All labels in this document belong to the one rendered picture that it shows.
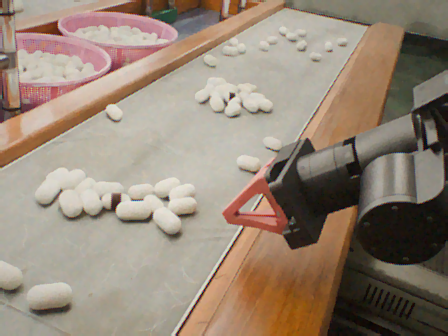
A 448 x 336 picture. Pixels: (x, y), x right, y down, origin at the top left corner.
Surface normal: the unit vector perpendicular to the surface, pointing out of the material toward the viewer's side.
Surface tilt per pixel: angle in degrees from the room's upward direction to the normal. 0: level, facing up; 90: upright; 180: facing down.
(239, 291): 0
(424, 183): 48
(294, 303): 0
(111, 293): 0
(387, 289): 90
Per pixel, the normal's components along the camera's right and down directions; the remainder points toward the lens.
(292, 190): 0.79, -0.33
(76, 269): 0.14, -0.86
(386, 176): -0.48, -0.78
